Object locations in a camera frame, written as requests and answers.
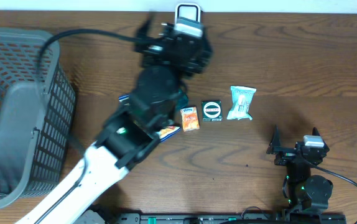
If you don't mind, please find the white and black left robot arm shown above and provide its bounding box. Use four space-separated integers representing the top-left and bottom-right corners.
21 17 212 223

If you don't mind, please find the green and white small box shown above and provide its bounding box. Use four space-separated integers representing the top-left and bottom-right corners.
202 100 223 122

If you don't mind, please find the orange tissue pack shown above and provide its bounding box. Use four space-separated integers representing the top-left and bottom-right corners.
180 106 200 132

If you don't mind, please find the teal wet wipes pack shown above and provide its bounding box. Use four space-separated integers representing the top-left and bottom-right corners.
227 86 256 120

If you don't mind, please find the yellow chips bag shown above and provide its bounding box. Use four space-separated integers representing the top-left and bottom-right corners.
118 94 181 142

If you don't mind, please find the white barcode scanner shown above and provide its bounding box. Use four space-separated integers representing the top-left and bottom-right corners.
174 2 202 24

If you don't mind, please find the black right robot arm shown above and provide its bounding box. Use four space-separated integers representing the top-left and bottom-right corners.
266 128 333 216

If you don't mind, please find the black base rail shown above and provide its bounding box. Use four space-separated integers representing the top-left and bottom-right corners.
111 211 347 224

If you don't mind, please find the grey plastic shopping basket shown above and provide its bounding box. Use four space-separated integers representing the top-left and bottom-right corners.
0 28 76 208

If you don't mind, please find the teal mouthwash bottle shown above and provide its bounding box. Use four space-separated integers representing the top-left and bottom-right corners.
175 89 188 111

